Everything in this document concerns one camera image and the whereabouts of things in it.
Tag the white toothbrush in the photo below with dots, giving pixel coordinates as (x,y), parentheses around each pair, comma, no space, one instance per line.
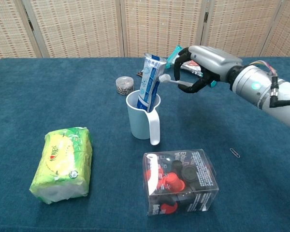
(164,77)

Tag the blue white toothpaste tube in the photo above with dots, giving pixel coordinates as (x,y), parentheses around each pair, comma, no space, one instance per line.
(149,79)

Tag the brown candy wrapper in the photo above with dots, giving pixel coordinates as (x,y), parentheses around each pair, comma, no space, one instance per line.
(139,73)

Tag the small clear round jar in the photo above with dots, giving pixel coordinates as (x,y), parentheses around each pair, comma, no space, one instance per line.
(124,85)

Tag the green tissue pack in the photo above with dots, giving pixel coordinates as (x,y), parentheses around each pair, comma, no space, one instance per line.
(62,164)

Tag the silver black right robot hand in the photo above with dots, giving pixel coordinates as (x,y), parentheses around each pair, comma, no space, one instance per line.
(212,60)

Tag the clear box of capsules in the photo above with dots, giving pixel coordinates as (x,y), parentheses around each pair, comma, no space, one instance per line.
(198,198)

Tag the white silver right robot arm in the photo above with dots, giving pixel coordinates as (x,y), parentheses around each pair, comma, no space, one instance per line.
(256,96)

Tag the teal snack package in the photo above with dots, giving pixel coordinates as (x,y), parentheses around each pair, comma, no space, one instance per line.
(171,59)

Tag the dark teal tablecloth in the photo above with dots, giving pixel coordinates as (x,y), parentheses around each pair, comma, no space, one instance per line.
(38,96)

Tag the woven folding screen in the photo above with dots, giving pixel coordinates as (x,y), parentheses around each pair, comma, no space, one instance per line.
(75,29)

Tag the metal paper clip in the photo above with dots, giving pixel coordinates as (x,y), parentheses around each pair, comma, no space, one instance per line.
(235,153)

